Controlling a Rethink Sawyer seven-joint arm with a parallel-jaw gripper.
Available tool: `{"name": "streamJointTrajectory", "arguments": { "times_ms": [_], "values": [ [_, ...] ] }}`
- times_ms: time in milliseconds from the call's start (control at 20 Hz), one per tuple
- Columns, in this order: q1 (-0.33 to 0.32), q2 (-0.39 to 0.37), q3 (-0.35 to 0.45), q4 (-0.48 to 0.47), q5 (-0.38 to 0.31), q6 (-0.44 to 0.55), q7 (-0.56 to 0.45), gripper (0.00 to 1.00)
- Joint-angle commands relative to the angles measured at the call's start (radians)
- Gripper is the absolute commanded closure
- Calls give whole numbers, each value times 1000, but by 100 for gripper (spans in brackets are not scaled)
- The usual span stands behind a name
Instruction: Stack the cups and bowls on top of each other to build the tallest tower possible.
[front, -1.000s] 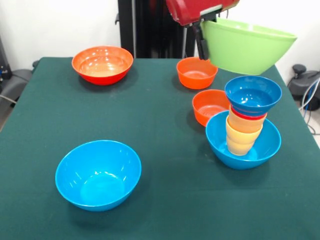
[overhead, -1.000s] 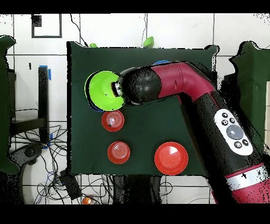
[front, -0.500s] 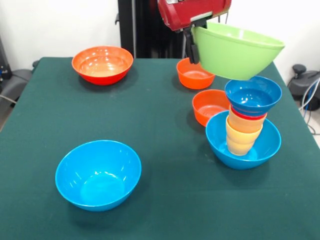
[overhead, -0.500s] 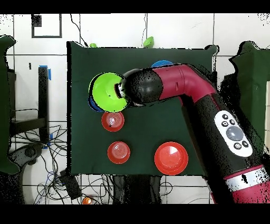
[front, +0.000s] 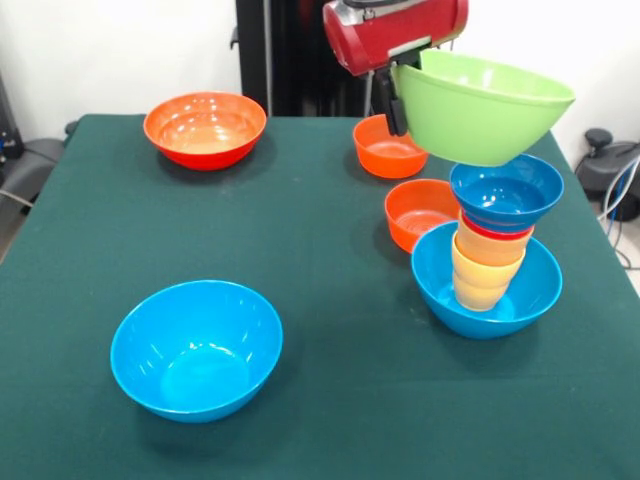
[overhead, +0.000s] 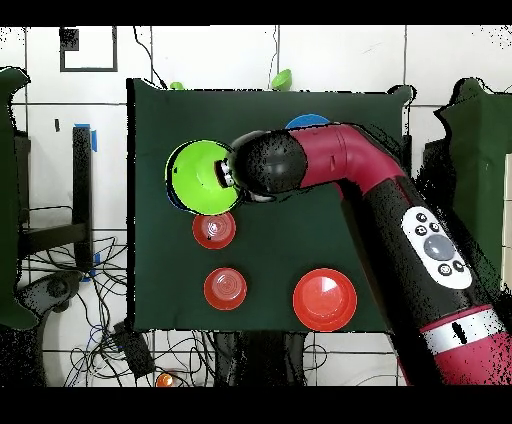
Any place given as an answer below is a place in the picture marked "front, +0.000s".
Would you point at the small plain orange bowl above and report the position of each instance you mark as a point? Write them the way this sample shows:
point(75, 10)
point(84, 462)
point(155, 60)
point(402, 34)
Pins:
point(385, 160)

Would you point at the large blue bowl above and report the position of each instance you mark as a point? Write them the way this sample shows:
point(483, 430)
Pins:
point(195, 370)
point(440, 295)

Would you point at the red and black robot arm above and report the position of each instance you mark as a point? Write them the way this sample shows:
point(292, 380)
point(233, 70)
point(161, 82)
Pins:
point(347, 11)

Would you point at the dark green tablecloth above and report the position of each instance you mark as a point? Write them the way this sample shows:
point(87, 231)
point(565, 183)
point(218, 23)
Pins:
point(300, 425)

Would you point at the small dark blue bowl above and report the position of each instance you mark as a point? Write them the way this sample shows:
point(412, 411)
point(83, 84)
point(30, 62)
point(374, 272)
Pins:
point(505, 200)

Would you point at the large orange bowl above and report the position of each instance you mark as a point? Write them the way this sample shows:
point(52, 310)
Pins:
point(205, 135)

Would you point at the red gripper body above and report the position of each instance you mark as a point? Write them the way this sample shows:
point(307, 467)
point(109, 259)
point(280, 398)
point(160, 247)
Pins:
point(395, 30)

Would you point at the stack of yellow cups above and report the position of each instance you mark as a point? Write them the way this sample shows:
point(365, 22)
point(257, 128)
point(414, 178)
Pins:
point(477, 290)

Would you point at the orange bowl with ringed bottom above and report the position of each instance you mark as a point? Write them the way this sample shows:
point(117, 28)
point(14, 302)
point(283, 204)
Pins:
point(415, 210)

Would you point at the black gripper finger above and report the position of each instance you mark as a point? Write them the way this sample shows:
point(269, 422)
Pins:
point(410, 59)
point(392, 110)

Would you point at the green bowl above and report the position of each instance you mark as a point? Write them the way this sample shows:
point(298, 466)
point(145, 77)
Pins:
point(475, 120)

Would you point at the red cup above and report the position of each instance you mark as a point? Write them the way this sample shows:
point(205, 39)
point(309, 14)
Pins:
point(495, 232)

